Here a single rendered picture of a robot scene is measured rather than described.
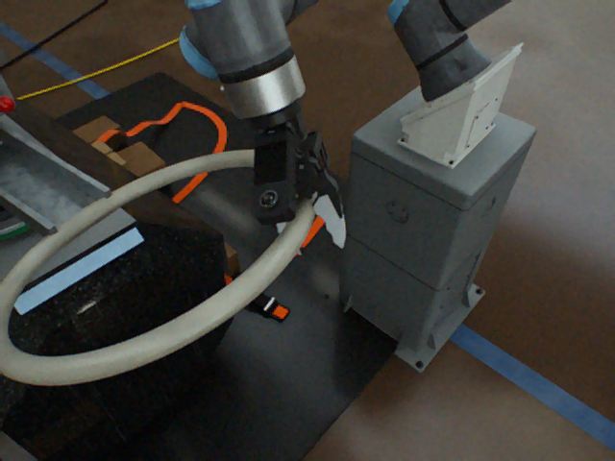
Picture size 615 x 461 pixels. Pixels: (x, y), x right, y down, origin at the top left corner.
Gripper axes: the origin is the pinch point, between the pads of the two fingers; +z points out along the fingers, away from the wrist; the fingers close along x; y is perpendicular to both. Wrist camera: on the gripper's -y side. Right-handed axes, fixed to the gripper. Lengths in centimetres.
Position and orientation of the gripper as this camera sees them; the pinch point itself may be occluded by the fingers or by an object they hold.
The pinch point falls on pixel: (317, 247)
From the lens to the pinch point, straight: 66.6
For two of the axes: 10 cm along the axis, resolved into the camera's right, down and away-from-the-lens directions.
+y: 1.5, -5.9, 8.0
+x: -9.4, 1.7, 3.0
